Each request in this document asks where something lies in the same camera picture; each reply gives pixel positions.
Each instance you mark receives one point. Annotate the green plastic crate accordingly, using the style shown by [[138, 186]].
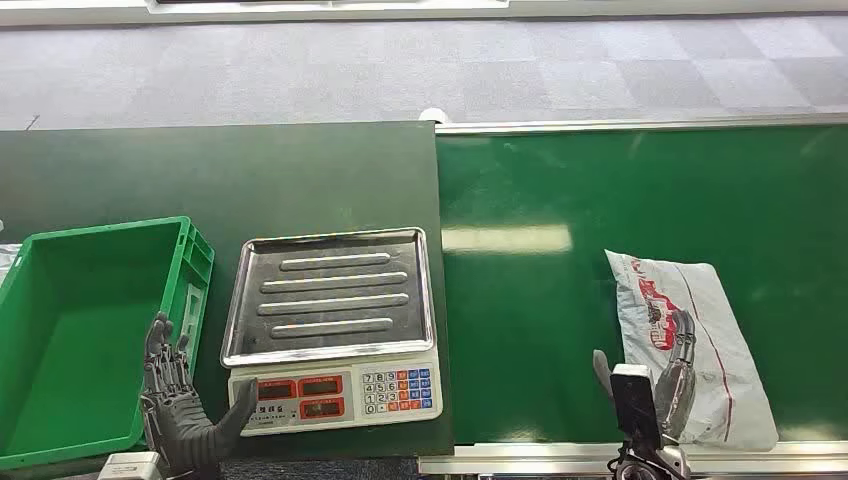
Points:
[[79, 344]]

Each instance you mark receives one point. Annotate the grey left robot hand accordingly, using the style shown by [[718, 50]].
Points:
[[182, 424]]

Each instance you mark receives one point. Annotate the aluminium conveyor frame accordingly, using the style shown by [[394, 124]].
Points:
[[762, 457]]

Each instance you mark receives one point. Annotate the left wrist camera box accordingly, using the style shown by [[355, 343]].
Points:
[[129, 466]]

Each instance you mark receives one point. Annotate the white plastic bag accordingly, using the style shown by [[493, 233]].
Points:
[[8, 260]]

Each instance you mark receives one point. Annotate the white conveyor roller end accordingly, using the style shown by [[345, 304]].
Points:
[[434, 114]]

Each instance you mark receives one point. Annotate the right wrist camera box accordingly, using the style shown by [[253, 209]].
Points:
[[634, 404]]

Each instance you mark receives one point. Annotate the grey mailer bag red print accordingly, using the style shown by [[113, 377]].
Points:
[[722, 371]]

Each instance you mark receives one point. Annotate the white electronic scale steel tray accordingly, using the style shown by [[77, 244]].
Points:
[[331, 298]]

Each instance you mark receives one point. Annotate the green conveyor belt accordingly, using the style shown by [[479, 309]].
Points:
[[563, 318]]

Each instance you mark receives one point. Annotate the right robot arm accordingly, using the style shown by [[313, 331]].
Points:
[[652, 464]]

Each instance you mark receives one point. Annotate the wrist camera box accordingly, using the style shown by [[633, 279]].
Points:
[[634, 404], [129, 466]]

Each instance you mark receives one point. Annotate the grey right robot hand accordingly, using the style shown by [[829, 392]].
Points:
[[677, 384]]

